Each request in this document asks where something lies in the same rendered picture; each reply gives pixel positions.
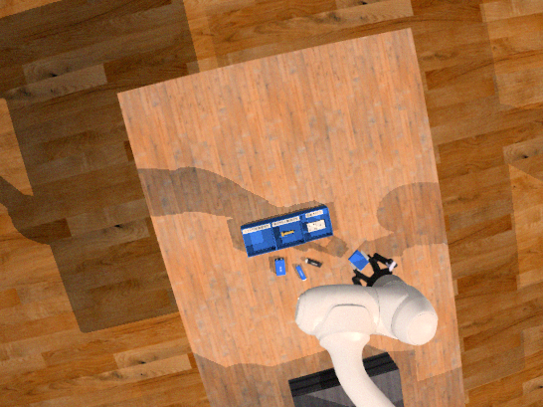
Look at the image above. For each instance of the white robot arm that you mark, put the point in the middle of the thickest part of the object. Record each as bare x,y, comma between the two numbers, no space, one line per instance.
343,316

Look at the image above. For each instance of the black aa battery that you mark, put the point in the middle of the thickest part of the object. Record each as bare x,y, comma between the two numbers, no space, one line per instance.
313,263

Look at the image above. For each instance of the blue aa battery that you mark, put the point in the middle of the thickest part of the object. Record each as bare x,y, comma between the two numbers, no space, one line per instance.
301,273

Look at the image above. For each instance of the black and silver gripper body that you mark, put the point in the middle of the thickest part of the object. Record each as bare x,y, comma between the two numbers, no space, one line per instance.
378,275

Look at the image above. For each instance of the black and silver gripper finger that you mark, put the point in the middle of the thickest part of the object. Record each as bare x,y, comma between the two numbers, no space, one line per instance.
358,275
375,266

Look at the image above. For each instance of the blue nine-volt battery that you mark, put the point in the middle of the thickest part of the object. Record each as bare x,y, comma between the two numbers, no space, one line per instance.
279,266

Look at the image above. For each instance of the blue three-compartment bin rack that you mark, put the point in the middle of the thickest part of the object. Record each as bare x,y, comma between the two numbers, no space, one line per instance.
265,235

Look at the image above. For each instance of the white domino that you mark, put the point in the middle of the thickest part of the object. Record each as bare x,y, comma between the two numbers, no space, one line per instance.
316,225

